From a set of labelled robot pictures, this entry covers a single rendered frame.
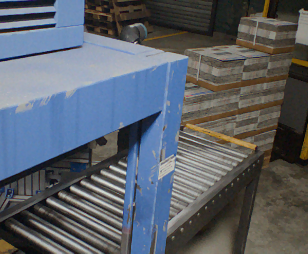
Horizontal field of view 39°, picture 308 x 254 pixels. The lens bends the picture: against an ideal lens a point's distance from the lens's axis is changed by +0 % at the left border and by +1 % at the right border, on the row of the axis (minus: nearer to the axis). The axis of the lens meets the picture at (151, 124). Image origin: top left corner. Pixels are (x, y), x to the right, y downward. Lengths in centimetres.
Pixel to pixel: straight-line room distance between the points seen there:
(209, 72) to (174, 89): 233
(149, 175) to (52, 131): 35
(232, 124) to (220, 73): 48
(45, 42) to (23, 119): 27
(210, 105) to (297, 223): 106
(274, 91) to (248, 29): 55
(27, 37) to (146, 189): 39
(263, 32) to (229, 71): 53
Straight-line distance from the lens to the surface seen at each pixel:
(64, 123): 62
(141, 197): 94
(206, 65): 319
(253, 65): 342
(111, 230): 160
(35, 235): 158
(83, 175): 192
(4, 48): 75
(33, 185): 284
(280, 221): 335
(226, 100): 330
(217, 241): 298
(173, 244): 166
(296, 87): 428
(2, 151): 56
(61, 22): 83
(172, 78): 83
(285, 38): 366
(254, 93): 353
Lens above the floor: 174
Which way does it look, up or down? 22 degrees down
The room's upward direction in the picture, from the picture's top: 6 degrees clockwise
